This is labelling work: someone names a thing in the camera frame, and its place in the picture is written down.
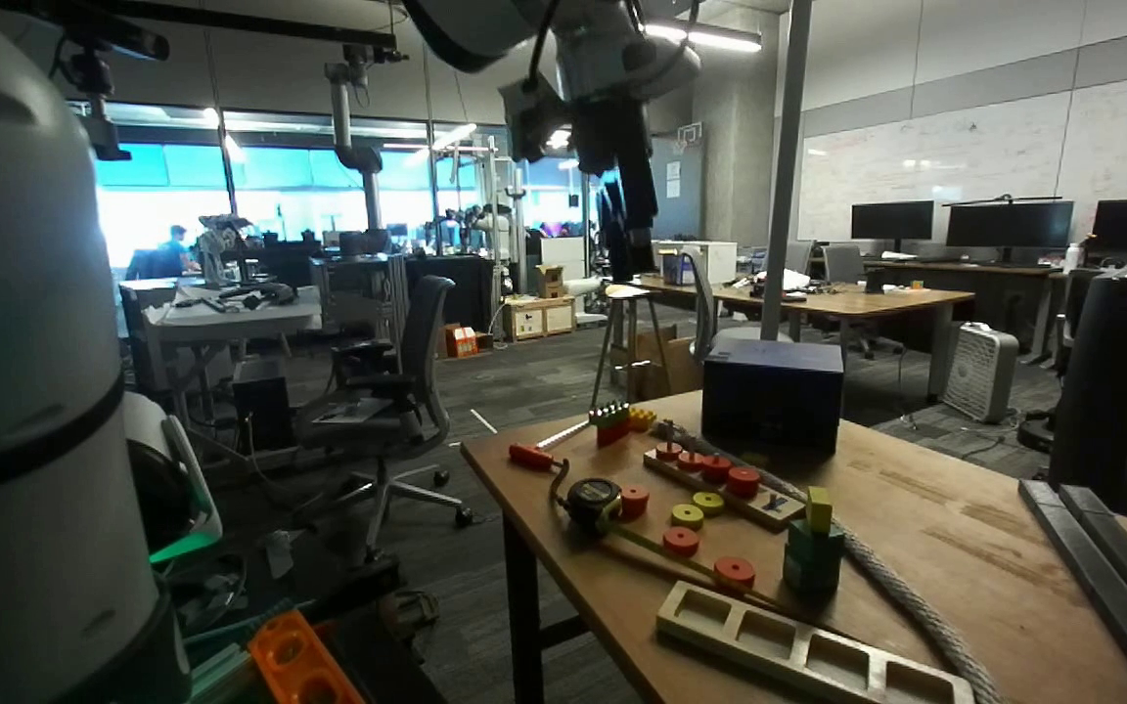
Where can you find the dark blue box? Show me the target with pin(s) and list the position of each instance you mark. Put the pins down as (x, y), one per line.
(774, 396)

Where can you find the grey computer case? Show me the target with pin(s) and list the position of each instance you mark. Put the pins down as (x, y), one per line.
(981, 375)

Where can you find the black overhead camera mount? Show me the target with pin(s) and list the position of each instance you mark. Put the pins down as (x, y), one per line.
(100, 79)

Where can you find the grey office chair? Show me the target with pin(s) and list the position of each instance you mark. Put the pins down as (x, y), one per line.
(391, 392)

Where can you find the green cylinder with yellow top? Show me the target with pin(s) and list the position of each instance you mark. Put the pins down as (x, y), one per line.
(813, 554)

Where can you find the black office chair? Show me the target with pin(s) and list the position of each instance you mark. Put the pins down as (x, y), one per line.
(1113, 378)

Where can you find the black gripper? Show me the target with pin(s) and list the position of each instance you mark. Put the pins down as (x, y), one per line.
(612, 131)

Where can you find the grey vertical pole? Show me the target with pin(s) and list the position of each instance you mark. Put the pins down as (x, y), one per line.
(784, 169)

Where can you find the wooden office desk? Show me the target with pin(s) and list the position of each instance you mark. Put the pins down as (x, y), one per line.
(849, 305)

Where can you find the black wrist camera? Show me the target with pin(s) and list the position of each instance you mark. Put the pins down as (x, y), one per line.
(534, 119)

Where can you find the small orange floor box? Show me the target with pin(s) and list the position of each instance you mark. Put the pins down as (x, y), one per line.
(462, 341)

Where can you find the long ceiling light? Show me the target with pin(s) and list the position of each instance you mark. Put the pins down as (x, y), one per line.
(703, 36)

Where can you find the red green toy block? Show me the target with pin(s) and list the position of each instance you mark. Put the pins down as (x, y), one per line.
(612, 423)

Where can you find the white work table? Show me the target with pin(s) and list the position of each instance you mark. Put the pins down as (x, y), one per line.
(231, 322)

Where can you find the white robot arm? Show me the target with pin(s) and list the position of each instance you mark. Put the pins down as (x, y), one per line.
(18, 325)

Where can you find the orange plastic holed block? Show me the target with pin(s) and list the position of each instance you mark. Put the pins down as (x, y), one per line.
(304, 666)

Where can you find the cardboard box with labels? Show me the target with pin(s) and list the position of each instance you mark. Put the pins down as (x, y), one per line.
(537, 318)

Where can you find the brown cardboard box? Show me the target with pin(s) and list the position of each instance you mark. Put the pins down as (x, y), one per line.
(668, 361)

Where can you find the wooden peg holder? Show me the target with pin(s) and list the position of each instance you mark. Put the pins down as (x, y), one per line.
(774, 509)

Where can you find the metal bar stool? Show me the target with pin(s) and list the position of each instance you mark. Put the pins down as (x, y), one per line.
(626, 336)

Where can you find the small yellow toy piece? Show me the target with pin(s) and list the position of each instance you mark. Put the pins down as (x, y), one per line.
(643, 419)

